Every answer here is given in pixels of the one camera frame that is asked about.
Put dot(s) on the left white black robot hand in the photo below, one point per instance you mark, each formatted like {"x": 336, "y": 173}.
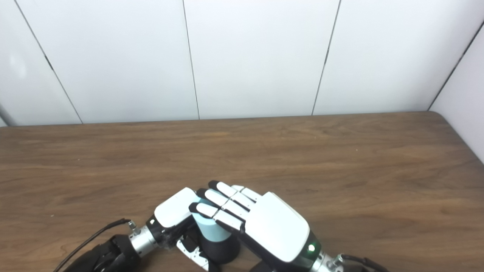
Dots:
{"x": 174, "y": 211}

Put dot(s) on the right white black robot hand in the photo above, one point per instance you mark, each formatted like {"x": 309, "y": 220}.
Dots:
{"x": 272, "y": 226}

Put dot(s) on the black funnel-shaped nozzle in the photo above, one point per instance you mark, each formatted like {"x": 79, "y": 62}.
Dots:
{"x": 223, "y": 249}

